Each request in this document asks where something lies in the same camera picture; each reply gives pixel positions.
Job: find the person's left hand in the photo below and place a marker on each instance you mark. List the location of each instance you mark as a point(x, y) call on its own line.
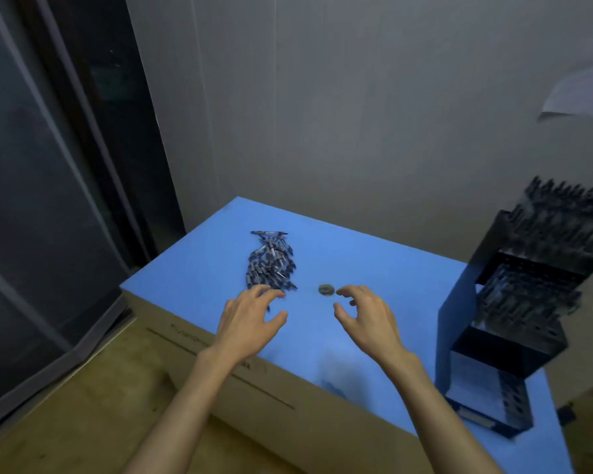
point(242, 330)

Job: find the person's right hand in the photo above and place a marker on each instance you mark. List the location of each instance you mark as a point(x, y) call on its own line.
point(375, 330)

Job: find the pile of grey pens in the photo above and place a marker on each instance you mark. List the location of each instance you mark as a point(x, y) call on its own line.
point(269, 264)

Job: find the black tiered pen display stand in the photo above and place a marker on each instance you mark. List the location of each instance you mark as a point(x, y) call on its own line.
point(454, 330)

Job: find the cluster of grey pens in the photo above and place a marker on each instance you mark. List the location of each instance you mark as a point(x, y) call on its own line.
point(563, 207)

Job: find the person's right forearm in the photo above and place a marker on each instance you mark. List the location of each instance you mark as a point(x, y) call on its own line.
point(440, 424)

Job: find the small round metal disc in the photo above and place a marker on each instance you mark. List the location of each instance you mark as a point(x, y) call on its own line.
point(326, 290)

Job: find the blue table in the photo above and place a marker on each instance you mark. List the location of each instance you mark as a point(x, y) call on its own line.
point(375, 251)

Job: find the black shelf unit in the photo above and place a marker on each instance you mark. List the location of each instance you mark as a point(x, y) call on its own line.
point(39, 192)

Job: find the white paper wall sign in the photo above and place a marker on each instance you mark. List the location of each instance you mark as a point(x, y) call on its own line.
point(580, 96)

